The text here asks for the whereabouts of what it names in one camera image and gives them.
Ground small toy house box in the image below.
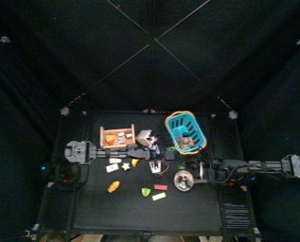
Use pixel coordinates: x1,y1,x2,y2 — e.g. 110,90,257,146
134,129,158,147

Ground pink rectangular block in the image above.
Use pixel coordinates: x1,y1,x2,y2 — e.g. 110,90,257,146
151,183,170,192

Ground wooden crate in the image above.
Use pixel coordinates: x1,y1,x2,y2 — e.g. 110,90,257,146
99,123,138,151

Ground teal basket orange rim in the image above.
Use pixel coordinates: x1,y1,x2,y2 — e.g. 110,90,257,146
163,110,207,156

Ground small white blocks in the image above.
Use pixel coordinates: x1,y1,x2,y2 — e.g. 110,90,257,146
104,163,121,174

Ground white rectangular block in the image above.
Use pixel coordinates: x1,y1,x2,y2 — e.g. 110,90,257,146
150,191,167,202

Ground orange packet in crate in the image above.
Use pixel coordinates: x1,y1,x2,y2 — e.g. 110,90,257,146
104,134,118,146

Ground orange toy carrot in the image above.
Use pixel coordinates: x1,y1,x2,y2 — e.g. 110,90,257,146
106,180,122,194

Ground white text label sticker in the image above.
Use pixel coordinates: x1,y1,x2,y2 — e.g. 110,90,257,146
221,202,252,230

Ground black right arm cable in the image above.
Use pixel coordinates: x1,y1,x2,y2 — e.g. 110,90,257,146
214,164,252,187

